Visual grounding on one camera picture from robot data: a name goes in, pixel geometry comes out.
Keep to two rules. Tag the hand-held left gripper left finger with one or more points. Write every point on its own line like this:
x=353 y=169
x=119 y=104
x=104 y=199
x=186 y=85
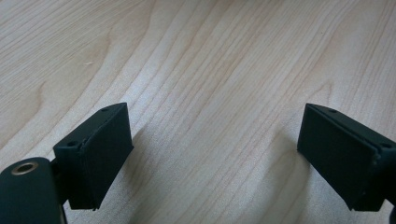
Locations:
x=96 y=161

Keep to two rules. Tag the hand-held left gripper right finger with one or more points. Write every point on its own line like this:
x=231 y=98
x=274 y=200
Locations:
x=339 y=155

